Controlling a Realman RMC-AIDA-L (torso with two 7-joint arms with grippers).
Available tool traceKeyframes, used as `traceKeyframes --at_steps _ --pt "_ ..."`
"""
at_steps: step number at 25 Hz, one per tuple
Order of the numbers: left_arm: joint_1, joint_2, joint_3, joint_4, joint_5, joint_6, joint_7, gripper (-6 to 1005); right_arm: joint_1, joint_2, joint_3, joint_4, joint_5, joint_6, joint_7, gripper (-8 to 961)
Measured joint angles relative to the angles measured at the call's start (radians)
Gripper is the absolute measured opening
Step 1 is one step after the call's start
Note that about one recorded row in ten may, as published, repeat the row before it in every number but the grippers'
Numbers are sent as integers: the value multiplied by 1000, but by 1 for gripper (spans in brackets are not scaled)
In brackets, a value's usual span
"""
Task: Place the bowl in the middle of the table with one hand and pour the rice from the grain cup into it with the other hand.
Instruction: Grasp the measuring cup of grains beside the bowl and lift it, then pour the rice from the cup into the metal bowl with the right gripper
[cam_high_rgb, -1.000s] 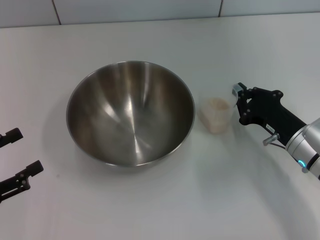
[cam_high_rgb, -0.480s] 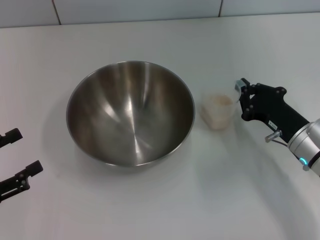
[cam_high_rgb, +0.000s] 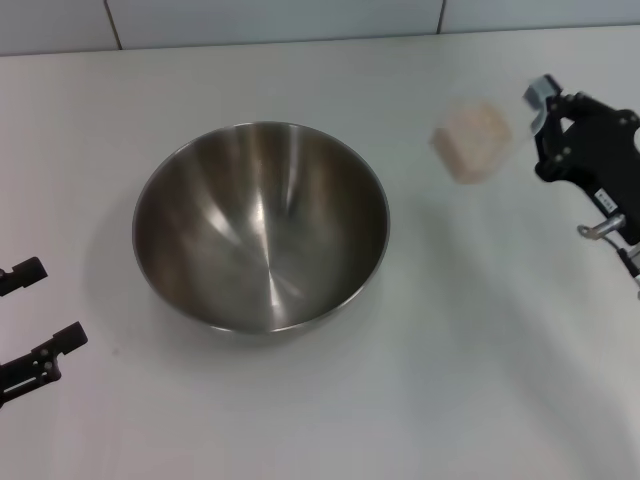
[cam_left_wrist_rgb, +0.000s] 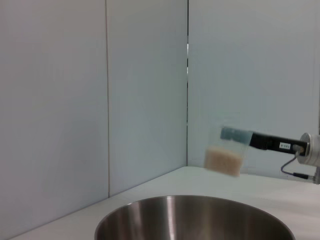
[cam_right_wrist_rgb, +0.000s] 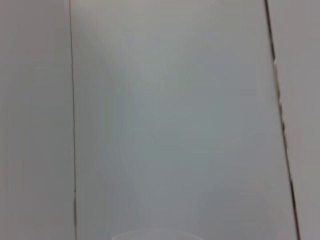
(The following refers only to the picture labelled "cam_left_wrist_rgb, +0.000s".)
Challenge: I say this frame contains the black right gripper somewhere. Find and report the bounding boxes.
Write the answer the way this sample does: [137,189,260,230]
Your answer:
[220,126,304,152]

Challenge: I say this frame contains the white rice grains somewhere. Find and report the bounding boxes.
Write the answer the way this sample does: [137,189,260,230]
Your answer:
[204,146,243,178]

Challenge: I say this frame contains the clear plastic cup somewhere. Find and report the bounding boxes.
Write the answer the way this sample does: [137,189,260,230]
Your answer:
[203,124,251,179]

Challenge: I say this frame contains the stainless steel mixing bowl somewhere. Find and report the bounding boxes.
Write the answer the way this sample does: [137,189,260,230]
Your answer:
[94,194,297,240]

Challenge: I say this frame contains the right gripper connector cable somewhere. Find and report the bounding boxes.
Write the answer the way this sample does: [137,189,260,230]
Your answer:
[281,144,316,180]

